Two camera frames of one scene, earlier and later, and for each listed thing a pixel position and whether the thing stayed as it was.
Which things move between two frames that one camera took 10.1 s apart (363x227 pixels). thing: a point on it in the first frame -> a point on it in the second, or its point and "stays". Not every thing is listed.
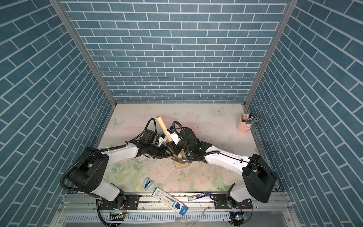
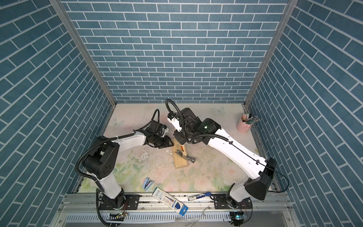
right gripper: (174, 147) -> (178, 135)
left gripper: (162, 152) -> (166, 144)
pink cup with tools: (244, 124) stays
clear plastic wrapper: (190, 221) stays
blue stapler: (147, 183) stays
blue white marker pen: (198, 196) stays
